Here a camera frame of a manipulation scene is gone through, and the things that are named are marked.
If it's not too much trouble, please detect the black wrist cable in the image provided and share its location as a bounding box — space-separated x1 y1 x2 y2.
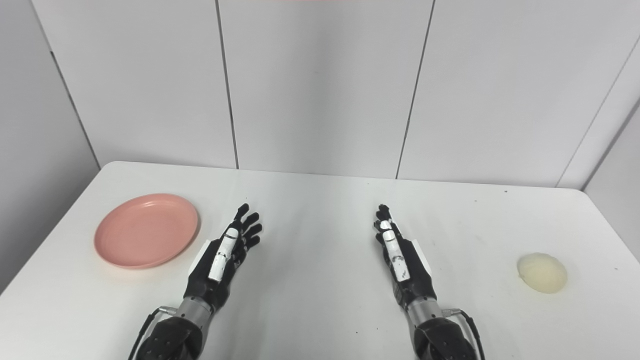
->
127 306 177 360
442 308 487 360

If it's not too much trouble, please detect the white steamed bun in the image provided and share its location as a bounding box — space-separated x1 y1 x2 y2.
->
517 252 569 294

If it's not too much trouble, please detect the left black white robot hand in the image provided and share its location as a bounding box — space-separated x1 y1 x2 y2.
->
183 203 263 312

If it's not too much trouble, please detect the pink round plate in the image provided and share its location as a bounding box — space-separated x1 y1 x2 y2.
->
94 193 201 270

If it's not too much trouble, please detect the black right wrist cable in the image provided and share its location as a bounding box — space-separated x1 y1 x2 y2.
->
442 308 487 360

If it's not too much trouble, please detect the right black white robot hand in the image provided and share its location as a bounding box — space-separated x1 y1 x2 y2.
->
373 203 438 309

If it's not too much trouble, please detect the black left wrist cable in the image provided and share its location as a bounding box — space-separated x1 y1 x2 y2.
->
127 306 177 360

